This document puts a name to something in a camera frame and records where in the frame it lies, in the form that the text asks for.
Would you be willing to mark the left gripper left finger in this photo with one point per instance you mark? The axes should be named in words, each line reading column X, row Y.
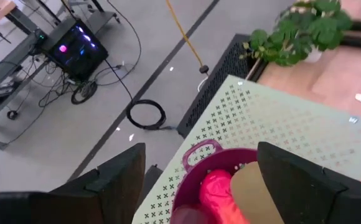
column 74, row 205

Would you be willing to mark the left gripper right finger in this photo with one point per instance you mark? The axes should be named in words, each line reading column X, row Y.
column 308, row 199

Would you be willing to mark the brown green toy kiwi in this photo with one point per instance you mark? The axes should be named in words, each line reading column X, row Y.
column 252, row 199

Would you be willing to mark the red orange toy mango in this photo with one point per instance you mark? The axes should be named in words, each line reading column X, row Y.
column 218, row 193

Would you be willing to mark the magenta plastic colander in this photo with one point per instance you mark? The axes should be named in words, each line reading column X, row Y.
column 218, row 158

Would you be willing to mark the pale green perforated metal stand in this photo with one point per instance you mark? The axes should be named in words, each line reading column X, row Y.
column 277, row 124

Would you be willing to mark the black lit computer tower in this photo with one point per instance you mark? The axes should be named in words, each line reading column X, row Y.
column 74, row 53

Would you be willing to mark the grey office desk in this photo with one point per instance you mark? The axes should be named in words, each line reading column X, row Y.
column 9, row 65

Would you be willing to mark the yellow broom stick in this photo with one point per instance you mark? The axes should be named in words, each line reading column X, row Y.
column 203, row 69

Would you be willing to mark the green potted plant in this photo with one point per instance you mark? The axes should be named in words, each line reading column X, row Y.
column 302, row 28

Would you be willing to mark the black perforated frame panel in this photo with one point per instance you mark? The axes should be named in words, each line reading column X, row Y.
column 218, row 87

